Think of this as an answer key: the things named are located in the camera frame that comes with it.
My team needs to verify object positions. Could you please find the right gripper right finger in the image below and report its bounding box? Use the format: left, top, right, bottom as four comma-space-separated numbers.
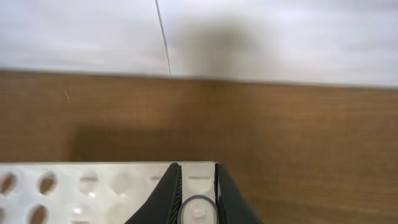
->
214, 162, 265, 224

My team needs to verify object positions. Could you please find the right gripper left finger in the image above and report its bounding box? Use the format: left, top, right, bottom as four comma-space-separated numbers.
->
124, 162, 183, 224

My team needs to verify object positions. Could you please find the clear test tube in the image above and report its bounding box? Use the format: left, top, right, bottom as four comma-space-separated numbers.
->
177, 194, 219, 224

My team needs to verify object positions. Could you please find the white test tube rack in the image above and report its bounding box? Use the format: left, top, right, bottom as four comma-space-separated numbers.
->
0, 161, 220, 224

